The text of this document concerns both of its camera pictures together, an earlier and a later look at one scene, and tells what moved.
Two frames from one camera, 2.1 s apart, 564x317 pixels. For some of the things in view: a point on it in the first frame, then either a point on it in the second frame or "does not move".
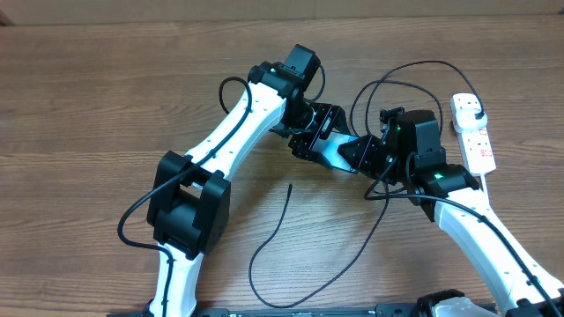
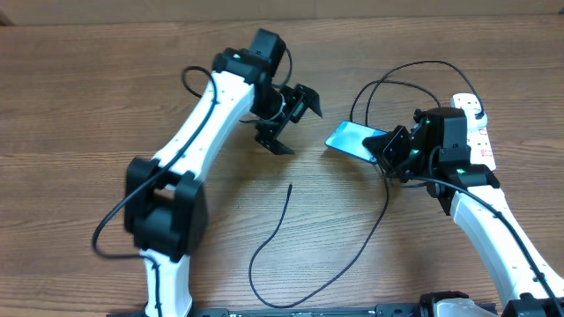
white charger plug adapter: [466, 119] does not move
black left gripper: [330, 113] to [270, 132]
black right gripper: [367, 147] to [377, 149]
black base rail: [383, 310] does not move
